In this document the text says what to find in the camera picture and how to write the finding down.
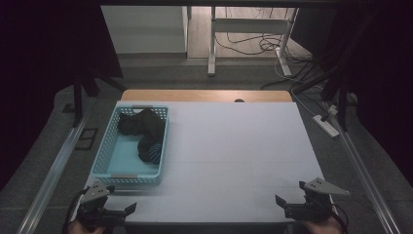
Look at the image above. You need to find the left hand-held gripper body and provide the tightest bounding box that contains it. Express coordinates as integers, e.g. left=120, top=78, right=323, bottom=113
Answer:
left=76, top=179, right=128, bottom=228

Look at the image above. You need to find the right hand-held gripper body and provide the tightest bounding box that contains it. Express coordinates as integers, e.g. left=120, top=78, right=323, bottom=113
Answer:
left=284, top=177, right=351, bottom=223

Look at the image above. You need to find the light blue plastic basket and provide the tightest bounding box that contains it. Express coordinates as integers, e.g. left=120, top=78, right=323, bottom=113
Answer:
left=91, top=104, right=169, bottom=187

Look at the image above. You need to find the black blue-striped sock pair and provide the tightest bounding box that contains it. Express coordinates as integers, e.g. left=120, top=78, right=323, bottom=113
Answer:
left=116, top=108, right=166, bottom=165

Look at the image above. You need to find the person's right hand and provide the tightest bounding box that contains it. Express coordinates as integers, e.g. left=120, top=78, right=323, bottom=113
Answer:
left=300, top=215, right=344, bottom=234

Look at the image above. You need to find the person's left hand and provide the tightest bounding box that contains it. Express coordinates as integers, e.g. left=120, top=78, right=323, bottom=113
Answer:
left=67, top=219, right=108, bottom=234

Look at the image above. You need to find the white power strip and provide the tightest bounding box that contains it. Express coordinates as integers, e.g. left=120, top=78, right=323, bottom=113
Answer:
left=312, top=113, right=341, bottom=139

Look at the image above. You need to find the white board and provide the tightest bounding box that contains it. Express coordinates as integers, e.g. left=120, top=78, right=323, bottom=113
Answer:
left=71, top=100, right=337, bottom=225

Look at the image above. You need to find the black stand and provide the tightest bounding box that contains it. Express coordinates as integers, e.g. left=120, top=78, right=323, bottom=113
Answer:
left=319, top=64, right=358, bottom=133
left=72, top=69, right=126, bottom=129

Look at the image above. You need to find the dark curtain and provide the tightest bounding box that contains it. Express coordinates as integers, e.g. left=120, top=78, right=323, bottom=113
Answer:
left=291, top=0, right=413, bottom=186
left=0, top=0, right=124, bottom=193

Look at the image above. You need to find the white cabinet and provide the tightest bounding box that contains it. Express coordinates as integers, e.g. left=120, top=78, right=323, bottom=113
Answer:
left=100, top=5, right=193, bottom=59

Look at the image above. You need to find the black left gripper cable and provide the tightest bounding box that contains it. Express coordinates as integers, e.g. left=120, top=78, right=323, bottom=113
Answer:
left=61, top=188, right=90, bottom=234

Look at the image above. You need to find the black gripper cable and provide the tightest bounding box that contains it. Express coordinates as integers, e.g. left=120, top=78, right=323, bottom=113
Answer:
left=61, top=188, right=90, bottom=234
left=330, top=202, right=349, bottom=234

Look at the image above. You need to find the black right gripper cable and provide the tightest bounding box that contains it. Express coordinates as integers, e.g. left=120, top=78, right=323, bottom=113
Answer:
left=330, top=202, right=349, bottom=234

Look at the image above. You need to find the aluminium rail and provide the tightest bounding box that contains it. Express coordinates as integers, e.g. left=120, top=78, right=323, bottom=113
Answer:
left=324, top=100, right=403, bottom=234
left=16, top=97, right=98, bottom=234

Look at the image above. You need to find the tangle of floor cables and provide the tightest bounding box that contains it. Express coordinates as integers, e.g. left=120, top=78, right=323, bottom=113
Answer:
left=213, top=30, right=329, bottom=118

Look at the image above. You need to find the white desk frame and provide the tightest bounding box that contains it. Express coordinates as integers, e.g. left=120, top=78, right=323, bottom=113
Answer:
left=207, top=6, right=300, bottom=78

